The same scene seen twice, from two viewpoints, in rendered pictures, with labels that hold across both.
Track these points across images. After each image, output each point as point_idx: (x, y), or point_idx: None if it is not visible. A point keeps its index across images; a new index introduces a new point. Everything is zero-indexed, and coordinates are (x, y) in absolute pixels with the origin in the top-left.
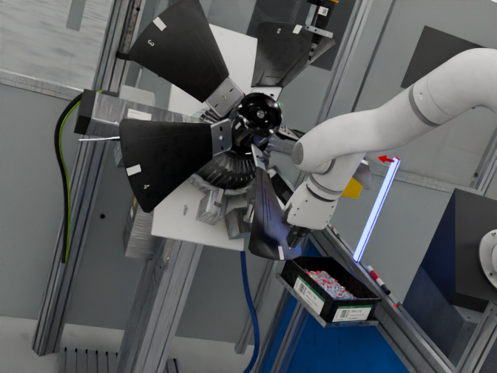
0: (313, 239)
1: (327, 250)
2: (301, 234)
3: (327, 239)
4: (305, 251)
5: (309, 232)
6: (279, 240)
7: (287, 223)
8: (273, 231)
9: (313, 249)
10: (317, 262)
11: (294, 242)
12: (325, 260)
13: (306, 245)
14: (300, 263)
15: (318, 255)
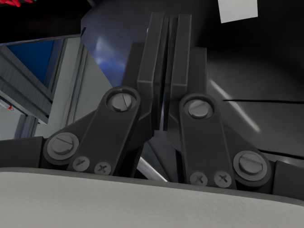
0: (39, 87)
1: (13, 71)
2: (140, 103)
3: (16, 89)
4: (50, 70)
5: (80, 127)
6: (239, 55)
7: (295, 187)
8: (293, 101)
9: (39, 73)
10: (21, 28)
11: (171, 44)
12: (2, 36)
13: (49, 78)
14: (68, 18)
15: (29, 64)
